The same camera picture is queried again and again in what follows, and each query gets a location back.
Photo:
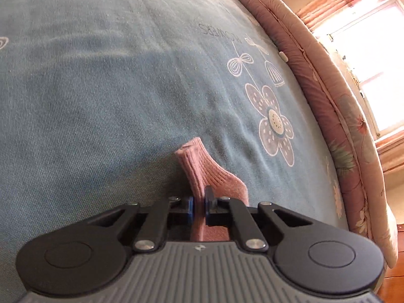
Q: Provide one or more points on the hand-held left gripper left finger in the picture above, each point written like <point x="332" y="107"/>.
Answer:
<point x="189" y="210"/>

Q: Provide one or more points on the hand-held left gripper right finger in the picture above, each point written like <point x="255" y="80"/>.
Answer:
<point x="208" y="202"/>

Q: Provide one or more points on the pink and cream knit sweater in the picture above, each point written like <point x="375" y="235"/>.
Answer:
<point x="208" y="173"/>

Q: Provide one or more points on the blue floral bedsheet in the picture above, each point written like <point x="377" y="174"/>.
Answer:
<point x="94" y="101"/>

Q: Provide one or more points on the pink floral quilt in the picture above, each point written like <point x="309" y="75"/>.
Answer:
<point x="347" y="116"/>

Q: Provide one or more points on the small white quilt clip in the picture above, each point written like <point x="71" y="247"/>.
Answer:
<point x="282" y="56"/>

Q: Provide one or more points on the window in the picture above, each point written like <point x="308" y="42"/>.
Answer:
<point x="372" y="53"/>

